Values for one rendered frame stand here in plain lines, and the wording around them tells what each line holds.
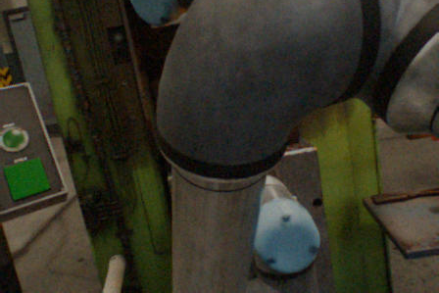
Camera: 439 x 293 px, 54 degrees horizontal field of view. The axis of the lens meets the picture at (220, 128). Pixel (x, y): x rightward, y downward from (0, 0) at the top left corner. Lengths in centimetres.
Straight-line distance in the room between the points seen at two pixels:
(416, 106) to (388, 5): 6
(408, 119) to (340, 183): 110
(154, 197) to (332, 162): 55
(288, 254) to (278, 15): 33
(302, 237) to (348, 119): 87
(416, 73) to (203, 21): 13
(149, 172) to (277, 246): 81
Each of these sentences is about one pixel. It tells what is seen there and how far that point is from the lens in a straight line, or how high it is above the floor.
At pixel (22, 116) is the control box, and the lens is 106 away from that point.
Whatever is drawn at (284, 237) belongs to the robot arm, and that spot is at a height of 100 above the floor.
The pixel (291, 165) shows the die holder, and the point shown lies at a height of 88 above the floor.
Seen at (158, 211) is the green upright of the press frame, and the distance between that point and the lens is 131.
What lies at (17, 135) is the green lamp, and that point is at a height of 110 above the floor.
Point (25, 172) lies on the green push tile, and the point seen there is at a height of 102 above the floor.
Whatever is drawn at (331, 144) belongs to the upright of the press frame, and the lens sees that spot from 134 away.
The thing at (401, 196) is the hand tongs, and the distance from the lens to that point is 124.
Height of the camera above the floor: 124
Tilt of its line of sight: 13 degrees down
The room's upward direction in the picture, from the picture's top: 10 degrees counter-clockwise
